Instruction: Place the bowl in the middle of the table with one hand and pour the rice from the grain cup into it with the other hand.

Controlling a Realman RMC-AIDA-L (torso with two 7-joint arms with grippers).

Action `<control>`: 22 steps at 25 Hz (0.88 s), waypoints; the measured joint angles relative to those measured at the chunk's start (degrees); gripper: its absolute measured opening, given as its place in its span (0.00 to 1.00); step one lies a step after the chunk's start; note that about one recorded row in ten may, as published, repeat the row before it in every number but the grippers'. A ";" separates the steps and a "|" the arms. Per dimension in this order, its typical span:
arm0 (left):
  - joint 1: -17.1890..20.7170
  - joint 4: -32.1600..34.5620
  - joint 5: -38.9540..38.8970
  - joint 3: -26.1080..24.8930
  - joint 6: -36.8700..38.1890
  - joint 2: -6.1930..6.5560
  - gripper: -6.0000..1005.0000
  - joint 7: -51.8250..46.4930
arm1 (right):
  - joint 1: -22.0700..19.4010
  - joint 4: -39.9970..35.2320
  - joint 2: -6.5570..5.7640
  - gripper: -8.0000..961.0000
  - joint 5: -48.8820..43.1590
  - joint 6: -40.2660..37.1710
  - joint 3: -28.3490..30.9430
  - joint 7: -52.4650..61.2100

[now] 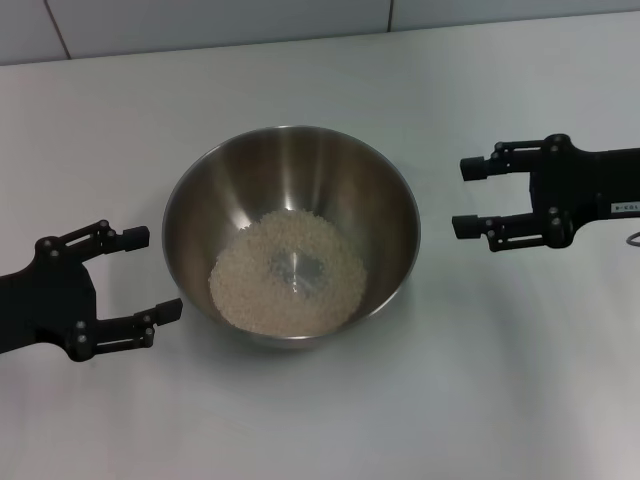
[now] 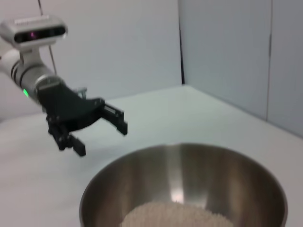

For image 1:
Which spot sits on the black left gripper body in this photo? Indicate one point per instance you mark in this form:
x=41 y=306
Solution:
x=45 y=305

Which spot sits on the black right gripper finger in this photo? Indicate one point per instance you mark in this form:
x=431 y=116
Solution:
x=520 y=157
x=520 y=230

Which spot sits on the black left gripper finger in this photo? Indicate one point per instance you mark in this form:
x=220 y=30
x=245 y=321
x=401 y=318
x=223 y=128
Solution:
x=80 y=245
x=125 y=332

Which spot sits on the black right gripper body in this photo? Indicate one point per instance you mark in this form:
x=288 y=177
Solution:
x=585 y=185

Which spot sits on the white rice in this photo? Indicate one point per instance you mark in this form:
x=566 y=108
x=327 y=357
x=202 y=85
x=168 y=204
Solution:
x=240 y=285

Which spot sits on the stainless steel mixing bowl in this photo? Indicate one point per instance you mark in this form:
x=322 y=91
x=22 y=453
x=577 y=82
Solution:
x=300 y=180

